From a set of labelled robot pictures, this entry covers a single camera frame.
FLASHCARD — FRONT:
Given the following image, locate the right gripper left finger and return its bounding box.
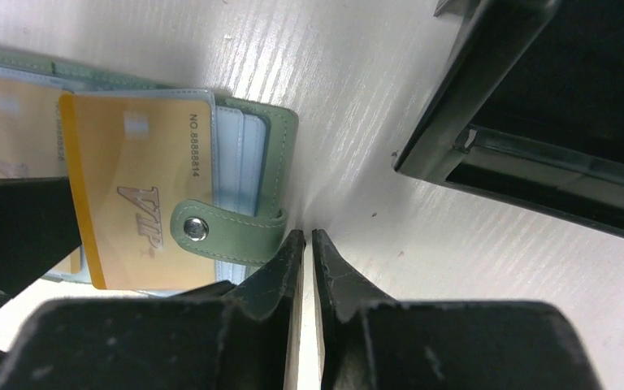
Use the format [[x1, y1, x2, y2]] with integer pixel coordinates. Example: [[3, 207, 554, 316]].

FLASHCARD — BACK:
[[0, 230, 306, 389]]

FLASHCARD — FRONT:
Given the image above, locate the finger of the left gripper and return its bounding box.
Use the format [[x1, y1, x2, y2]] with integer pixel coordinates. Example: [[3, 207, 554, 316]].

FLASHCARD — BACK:
[[0, 177, 81, 309]]

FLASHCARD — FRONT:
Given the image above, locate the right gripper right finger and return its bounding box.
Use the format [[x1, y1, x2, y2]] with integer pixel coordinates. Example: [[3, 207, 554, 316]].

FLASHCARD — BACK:
[[312, 229, 600, 389]]

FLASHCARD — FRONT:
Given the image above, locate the gold credit card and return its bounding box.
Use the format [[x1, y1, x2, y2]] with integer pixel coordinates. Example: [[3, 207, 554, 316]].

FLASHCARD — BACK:
[[0, 77, 67, 179], [59, 94, 215, 291]]

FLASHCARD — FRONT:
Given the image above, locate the green card holder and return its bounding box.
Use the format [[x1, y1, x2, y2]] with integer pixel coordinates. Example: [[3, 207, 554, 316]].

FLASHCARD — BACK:
[[0, 48, 298, 284]]

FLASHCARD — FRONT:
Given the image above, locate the black card box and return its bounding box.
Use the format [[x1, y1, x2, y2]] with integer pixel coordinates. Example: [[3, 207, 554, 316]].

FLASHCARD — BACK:
[[394, 1, 624, 238]]

